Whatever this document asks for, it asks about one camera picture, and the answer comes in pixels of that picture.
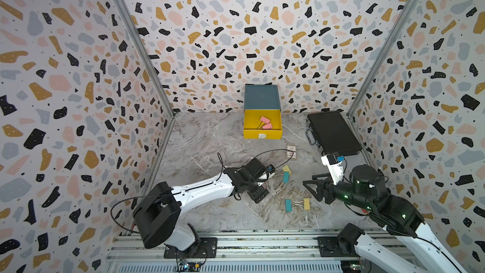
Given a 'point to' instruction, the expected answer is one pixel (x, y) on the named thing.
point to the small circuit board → (189, 267)
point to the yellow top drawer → (251, 121)
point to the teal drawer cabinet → (257, 97)
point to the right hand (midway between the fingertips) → (308, 181)
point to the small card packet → (290, 149)
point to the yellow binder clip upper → (286, 169)
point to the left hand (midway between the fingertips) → (262, 186)
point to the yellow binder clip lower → (307, 203)
